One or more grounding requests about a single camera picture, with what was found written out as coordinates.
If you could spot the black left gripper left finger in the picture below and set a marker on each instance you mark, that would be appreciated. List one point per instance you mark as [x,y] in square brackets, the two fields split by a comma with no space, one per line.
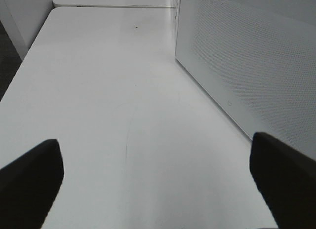
[29,186]

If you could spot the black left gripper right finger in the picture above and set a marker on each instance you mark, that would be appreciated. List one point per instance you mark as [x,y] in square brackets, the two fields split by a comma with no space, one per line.
[286,179]

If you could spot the white microwave door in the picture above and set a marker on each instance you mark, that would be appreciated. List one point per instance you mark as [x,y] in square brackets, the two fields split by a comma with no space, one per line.
[257,60]

